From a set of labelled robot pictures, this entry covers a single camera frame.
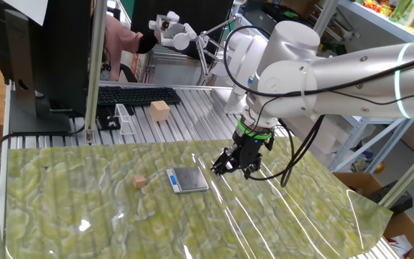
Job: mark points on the black Dell monitor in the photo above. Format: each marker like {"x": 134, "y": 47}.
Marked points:
{"x": 63, "y": 54}

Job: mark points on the white red paper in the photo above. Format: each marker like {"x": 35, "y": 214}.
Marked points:
{"x": 401, "y": 244}

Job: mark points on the black computer keyboard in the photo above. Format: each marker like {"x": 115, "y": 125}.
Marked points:
{"x": 135, "y": 95}

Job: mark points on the brown cardboard box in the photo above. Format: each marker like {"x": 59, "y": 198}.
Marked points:
{"x": 358, "y": 181}

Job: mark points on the green marble pattern mat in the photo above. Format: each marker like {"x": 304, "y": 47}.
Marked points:
{"x": 85, "y": 216}

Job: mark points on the large wooden block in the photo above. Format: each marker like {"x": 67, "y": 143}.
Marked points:
{"x": 160, "y": 111}

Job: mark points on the yellow round ball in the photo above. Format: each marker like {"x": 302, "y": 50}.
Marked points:
{"x": 380, "y": 168}

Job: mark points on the clear acrylic stand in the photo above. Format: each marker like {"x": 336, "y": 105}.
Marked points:
{"x": 124, "y": 120}

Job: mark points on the grey metal shelf rack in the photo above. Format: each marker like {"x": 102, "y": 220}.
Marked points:
{"x": 379, "y": 21}

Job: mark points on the white haptic controller device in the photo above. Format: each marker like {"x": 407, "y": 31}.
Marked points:
{"x": 178, "y": 39}

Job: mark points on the small black device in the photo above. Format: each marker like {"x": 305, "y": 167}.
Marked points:
{"x": 106, "y": 120}

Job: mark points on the silver digital pocket scale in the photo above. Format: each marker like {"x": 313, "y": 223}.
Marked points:
{"x": 190, "y": 178}

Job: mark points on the white plastic sheet stack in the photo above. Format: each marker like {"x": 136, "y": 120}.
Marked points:
{"x": 322, "y": 140}

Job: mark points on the person in pink sweater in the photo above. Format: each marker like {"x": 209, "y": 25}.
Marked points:
{"x": 120, "y": 39}

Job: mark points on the black electronic box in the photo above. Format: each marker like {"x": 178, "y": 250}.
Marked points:
{"x": 399, "y": 203}

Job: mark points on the black office chair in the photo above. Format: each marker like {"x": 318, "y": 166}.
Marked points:
{"x": 129, "y": 73}

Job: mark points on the grey metal cart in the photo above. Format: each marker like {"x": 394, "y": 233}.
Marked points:
{"x": 171, "y": 68}

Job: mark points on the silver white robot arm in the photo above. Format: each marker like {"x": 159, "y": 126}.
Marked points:
{"x": 354, "y": 68}

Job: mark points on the red orange toy fruits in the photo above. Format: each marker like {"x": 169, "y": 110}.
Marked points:
{"x": 376, "y": 6}

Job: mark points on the colourful plastic bag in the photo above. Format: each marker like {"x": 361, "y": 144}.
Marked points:
{"x": 361, "y": 162}

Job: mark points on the white red printed box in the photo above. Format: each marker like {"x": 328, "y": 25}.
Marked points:
{"x": 135, "y": 64}

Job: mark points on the small white paper sheet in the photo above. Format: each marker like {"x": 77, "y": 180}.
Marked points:
{"x": 27, "y": 9}

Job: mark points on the green plastic bottle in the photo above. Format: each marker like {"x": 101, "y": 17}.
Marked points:
{"x": 399, "y": 11}

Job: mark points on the small wooden block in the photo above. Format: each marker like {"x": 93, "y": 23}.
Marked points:
{"x": 139, "y": 181}

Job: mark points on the dark grey case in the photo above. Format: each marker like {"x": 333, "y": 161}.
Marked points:
{"x": 255, "y": 19}

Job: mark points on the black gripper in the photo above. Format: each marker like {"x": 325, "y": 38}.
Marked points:
{"x": 252, "y": 151}

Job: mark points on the pale yellow plastic bottle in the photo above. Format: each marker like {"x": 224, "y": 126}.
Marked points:
{"x": 413, "y": 12}

